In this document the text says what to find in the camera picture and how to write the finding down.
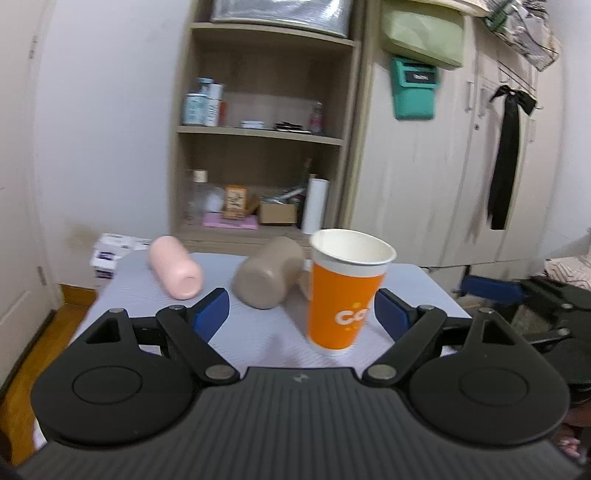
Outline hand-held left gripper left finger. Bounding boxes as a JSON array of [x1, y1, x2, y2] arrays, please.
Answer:
[[84, 288, 241, 387]]

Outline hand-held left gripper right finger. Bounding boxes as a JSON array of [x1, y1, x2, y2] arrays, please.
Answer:
[[361, 288, 528, 388]]

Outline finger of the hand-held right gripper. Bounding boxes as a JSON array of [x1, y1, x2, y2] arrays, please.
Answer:
[[461, 274, 573, 319], [526, 325, 575, 354]]

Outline orange paper cup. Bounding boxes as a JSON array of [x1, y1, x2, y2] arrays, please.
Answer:
[[306, 228, 398, 356]]

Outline pink cup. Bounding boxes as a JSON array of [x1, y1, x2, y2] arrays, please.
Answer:
[[148, 235, 204, 301]]

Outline taupe cup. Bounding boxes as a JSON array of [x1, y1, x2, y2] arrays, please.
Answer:
[[232, 235, 305, 310]]

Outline striped pink cloth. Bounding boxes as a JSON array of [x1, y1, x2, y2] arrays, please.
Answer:
[[543, 255, 591, 291]]

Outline pink flat box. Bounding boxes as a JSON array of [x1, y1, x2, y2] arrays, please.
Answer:
[[202, 211, 260, 230]]

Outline white printed paper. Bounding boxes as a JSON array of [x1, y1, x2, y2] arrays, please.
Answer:
[[98, 233, 153, 253]]

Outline orange printed box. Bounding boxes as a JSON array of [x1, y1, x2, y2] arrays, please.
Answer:
[[223, 185, 249, 220]]

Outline white purple carton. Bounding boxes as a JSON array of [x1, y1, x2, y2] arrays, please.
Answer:
[[89, 247, 122, 280]]

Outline clear bottle beige cap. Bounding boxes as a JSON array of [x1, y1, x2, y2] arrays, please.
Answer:
[[186, 169, 209, 223]]

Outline small cardboard box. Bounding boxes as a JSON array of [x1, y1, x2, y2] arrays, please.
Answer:
[[257, 198, 297, 226]]

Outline cream wardrobe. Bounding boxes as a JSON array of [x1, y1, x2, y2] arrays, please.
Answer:
[[346, 0, 565, 280]]

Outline white paper roll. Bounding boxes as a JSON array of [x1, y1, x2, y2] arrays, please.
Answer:
[[300, 177, 330, 236]]

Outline black ribbon bow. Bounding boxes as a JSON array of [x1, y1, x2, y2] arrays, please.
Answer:
[[488, 84, 538, 231]]

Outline wooden shelf unit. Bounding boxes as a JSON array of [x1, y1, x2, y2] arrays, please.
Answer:
[[168, 0, 363, 254]]

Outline black flat items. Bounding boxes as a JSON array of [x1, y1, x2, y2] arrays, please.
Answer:
[[274, 120, 312, 135]]

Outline teal hanging pouch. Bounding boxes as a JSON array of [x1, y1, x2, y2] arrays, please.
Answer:
[[390, 55, 442, 121]]

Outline tall white carton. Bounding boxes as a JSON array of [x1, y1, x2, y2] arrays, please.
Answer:
[[203, 82, 225, 128]]

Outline white door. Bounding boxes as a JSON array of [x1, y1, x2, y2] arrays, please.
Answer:
[[0, 0, 64, 354]]

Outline green bag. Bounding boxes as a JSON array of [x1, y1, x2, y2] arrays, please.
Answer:
[[380, 1, 465, 71]]

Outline silver storage box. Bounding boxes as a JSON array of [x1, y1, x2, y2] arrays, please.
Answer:
[[210, 0, 355, 38]]

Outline wire basket with bags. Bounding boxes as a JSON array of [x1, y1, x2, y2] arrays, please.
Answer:
[[484, 0, 562, 73]]

